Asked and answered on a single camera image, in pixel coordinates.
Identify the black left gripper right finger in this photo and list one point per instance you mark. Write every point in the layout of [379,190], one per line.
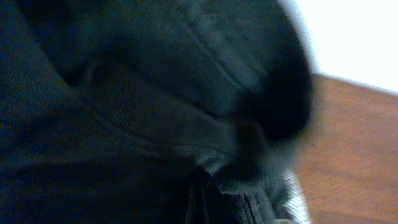
[208,196]

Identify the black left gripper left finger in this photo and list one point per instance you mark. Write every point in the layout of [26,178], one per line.
[190,214]

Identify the dark green t-shirt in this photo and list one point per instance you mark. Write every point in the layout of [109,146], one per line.
[110,110]

